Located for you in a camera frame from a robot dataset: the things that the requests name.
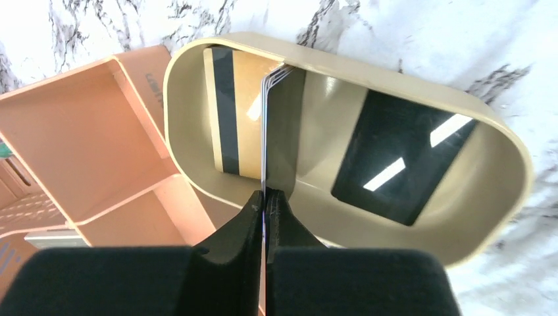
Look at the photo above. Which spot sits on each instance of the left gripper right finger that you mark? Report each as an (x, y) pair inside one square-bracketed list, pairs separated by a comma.
[(305, 277)]

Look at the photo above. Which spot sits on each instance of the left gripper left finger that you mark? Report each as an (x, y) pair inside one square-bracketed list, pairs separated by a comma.
[(219, 276)]

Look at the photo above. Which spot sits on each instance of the gold credit card black stripe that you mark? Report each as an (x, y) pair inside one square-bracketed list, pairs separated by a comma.
[(234, 88)]

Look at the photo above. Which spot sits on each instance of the black card in tray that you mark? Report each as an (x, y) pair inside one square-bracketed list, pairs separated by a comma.
[(398, 153)]

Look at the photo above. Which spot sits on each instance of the stack of credit cards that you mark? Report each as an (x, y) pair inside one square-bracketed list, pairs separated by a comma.
[(281, 105)]

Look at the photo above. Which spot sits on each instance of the orange plastic file organizer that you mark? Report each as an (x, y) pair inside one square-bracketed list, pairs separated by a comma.
[(92, 143)]

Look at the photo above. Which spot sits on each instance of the beige oval tray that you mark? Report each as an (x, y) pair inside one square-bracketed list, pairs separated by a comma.
[(486, 184)]

